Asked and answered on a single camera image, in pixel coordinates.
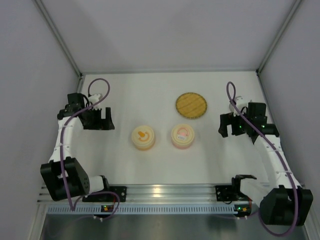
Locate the purple cable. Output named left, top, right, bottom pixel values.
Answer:
left=59, top=77, right=121, bottom=221
left=226, top=81, right=300, bottom=236

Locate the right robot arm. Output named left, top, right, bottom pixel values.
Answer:
left=215, top=102, right=314, bottom=226

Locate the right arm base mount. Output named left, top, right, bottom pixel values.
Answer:
left=215, top=174, right=257, bottom=204

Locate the aluminium frame post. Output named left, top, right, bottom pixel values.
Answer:
left=32, top=0, right=83, bottom=79
left=256, top=0, right=305, bottom=75

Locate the pink lunch bowl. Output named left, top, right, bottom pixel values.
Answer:
left=171, top=140, right=194, bottom=150

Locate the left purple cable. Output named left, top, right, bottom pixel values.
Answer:
left=59, top=77, right=121, bottom=221

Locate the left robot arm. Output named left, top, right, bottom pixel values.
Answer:
left=40, top=93, right=115, bottom=201

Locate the orange lunch bowl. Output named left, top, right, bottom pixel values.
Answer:
left=133, top=142, right=155, bottom=151

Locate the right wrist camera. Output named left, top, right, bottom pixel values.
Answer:
left=229, top=96, right=248, bottom=115

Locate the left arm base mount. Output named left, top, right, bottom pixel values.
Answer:
left=82, top=185, right=127, bottom=203

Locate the aluminium front rail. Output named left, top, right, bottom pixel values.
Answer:
left=37, top=182, right=310, bottom=204

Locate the cream lid orange handle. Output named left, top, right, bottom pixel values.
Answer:
left=131, top=125, right=156, bottom=145

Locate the right aluminium frame post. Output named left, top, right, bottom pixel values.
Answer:
left=256, top=0, right=305, bottom=75

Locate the cream lid pink handle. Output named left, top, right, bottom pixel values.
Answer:
left=171, top=123, right=195, bottom=145

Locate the slotted cable duct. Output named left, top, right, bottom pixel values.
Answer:
left=47, top=204, right=240, bottom=215

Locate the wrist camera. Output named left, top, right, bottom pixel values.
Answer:
left=229, top=96, right=248, bottom=115
left=88, top=93, right=103, bottom=105

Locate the left aluminium frame post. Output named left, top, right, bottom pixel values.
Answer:
left=32, top=0, right=83, bottom=79

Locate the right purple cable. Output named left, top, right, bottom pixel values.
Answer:
left=226, top=81, right=300, bottom=236

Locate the round bamboo tray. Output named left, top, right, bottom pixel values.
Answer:
left=175, top=92, right=208, bottom=119

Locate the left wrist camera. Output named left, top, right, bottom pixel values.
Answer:
left=88, top=93, right=103, bottom=105

